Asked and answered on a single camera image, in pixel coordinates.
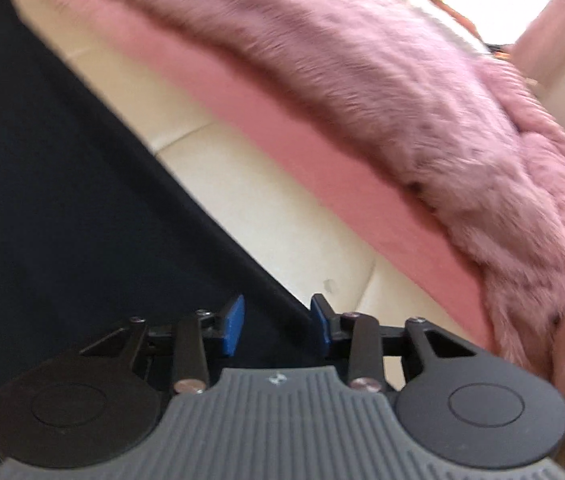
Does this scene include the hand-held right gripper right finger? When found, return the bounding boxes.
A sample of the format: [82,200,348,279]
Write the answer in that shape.
[310,293,488,392]

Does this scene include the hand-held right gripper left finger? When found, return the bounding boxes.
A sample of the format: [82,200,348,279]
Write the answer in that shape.
[80,293,246,394]

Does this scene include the black pants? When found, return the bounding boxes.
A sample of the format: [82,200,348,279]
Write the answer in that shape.
[0,0,323,478]

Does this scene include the cream quilted mattress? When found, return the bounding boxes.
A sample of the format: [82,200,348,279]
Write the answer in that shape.
[0,0,468,393]

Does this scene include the pink bed sheet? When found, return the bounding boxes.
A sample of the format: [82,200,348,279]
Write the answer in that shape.
[15,0,498,356]

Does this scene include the pink fluffy blanket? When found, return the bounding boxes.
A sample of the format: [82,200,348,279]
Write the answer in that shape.
[42,0,565,480]

